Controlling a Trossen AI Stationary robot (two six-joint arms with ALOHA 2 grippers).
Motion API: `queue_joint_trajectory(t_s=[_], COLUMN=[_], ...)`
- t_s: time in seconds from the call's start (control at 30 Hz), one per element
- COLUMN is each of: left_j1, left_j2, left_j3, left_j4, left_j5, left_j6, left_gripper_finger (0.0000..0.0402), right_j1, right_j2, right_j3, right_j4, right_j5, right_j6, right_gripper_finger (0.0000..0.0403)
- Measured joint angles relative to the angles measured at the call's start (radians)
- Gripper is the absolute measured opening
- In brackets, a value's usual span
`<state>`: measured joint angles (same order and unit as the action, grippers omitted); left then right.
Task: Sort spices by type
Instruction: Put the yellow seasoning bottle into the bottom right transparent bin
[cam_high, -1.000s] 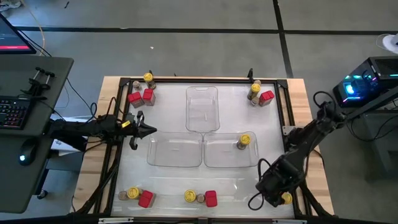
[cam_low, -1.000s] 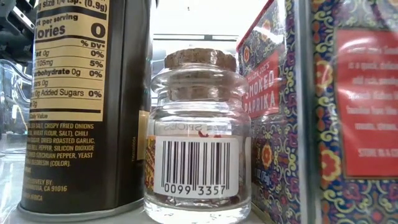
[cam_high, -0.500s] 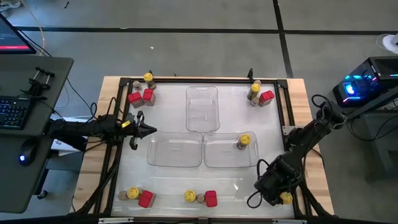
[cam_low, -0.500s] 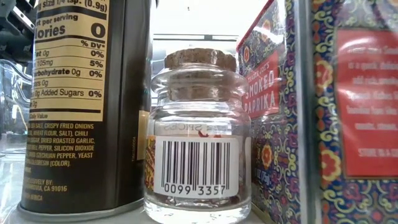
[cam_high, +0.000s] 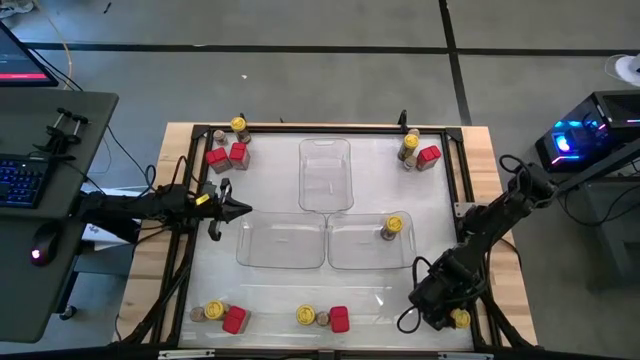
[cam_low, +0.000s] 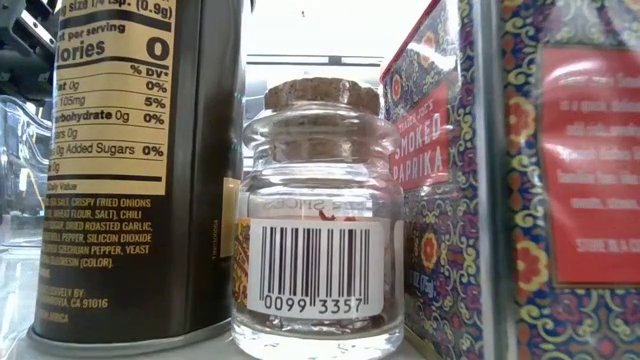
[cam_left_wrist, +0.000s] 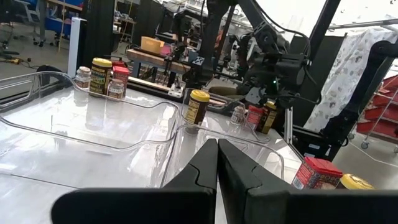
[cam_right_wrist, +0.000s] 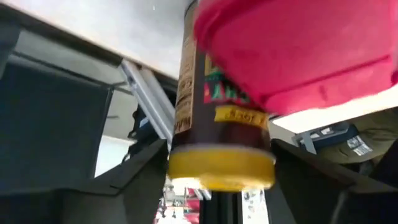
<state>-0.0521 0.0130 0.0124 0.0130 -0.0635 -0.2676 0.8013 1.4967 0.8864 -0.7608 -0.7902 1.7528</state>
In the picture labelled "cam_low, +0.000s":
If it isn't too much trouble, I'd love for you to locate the red-lidded patterned paprika tin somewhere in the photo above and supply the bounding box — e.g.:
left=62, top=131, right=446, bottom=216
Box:
left=378, top=0, right=485, bottom=360
left=473, top=0, right=640, bottom=360

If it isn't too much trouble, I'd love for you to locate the clear plastic bin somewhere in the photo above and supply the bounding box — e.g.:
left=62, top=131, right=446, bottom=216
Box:
left=0, top=94, right=55, bottom=247

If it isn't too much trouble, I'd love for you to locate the horizontal metal frame bar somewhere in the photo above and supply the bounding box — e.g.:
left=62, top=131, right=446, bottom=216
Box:
left=244, top=53, right=386, bottom=69

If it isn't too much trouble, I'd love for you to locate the cork-stoppered glass saffron jar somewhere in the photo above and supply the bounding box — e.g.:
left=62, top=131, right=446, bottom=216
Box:
left=230, top=76, right=407, bottom=360

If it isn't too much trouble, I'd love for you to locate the yellow-lidded dark spice jar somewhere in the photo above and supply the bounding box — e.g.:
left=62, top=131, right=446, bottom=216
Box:
left=27, top=0, right=247, bottom=357

